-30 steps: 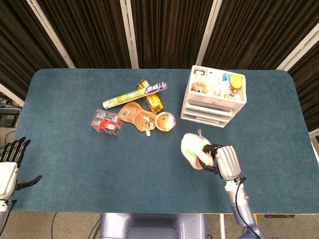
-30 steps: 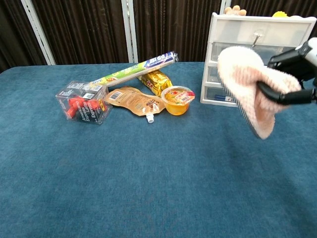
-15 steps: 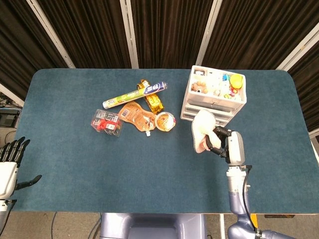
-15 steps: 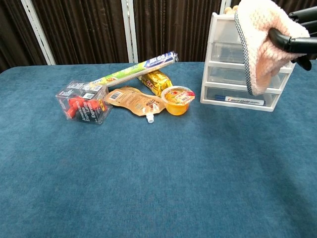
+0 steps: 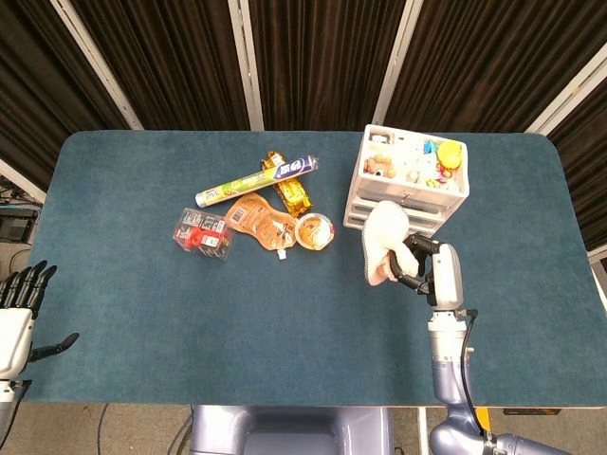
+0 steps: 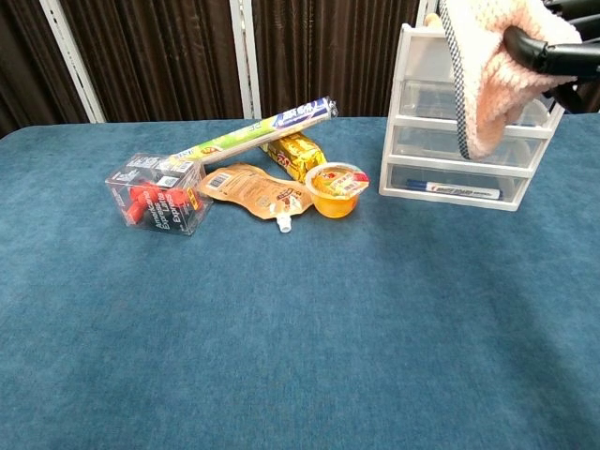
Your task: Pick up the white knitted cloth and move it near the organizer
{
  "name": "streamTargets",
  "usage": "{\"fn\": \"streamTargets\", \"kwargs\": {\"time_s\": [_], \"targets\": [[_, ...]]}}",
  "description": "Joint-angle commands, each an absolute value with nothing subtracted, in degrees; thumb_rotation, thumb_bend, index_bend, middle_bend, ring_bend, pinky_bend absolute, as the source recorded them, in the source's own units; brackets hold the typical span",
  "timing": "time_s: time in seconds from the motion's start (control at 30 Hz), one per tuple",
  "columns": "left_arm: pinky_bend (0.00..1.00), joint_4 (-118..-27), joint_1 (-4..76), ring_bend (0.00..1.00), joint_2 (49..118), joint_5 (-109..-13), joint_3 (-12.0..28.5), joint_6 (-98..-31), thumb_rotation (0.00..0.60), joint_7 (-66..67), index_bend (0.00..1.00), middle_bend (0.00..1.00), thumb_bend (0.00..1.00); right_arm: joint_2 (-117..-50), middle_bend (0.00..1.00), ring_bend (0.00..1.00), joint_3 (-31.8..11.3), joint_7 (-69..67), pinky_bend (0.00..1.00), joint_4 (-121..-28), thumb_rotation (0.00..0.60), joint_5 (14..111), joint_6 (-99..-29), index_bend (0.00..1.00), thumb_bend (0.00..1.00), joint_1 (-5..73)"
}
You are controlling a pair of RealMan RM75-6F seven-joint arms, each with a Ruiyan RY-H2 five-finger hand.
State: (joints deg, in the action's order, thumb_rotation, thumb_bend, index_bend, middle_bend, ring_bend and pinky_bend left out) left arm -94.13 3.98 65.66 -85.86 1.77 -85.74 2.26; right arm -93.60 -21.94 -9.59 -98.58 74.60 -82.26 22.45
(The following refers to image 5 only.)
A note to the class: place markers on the robot torso base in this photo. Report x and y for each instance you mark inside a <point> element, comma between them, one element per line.
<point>291,430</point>

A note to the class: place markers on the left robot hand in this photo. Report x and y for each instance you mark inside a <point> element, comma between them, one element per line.
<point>14,313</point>

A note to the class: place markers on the yellow round toy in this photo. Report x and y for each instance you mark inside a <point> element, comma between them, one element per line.
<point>449,153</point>

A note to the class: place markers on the gold foil snack packet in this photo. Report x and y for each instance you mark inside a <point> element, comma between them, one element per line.
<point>291,189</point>

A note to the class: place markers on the clear box with red items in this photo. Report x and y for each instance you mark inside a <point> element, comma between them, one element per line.
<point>203,233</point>

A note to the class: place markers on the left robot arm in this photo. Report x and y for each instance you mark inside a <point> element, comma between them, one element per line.
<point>5,403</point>

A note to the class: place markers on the black equipment box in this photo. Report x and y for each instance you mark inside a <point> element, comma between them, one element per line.
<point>16,225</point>

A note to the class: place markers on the blue table mat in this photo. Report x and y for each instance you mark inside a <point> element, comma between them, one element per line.
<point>303,294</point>

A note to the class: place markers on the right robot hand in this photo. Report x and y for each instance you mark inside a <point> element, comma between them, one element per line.
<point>443,275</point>

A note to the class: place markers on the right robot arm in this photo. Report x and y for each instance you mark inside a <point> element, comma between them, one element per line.
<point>450,379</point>

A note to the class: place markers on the dark pleated curtain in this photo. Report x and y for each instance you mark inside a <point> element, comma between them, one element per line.
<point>313,61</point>

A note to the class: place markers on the brown spouted sauce pouch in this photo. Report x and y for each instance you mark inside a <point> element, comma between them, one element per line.
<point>261,223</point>

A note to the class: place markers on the brown wooden beads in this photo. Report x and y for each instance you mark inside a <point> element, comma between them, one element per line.
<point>379,166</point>

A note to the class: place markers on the white plastic drawer unit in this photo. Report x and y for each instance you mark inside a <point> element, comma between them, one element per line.
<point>408,180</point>

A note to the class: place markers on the cling film roll box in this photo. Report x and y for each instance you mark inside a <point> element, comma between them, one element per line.
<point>256,179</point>

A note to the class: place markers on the round cup with foil lid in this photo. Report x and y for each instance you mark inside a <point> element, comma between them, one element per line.
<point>314,231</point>

